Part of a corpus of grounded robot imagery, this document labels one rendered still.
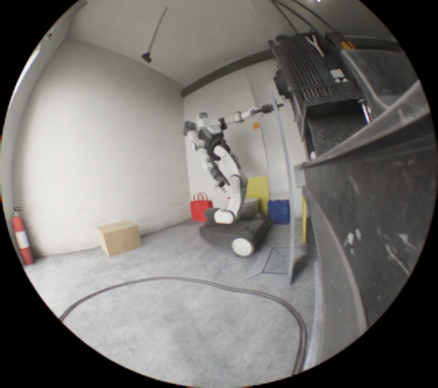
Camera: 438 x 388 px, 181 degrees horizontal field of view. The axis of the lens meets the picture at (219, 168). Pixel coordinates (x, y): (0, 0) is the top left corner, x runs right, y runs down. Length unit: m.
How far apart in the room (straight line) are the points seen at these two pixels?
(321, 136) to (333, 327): 0.64
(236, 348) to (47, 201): 1.88
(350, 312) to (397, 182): 0.19
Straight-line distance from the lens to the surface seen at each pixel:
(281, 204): 1.75
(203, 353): 0.69
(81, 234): 1.88
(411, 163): 0.17
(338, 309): 0.28
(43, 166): 1.90
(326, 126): 0.70
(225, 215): 1.33
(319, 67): 1.02
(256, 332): 0.71
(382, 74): 0.15
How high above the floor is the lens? 0.64
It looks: 5 degrees up
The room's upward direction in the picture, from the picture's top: 7 degrees counter-clockwise
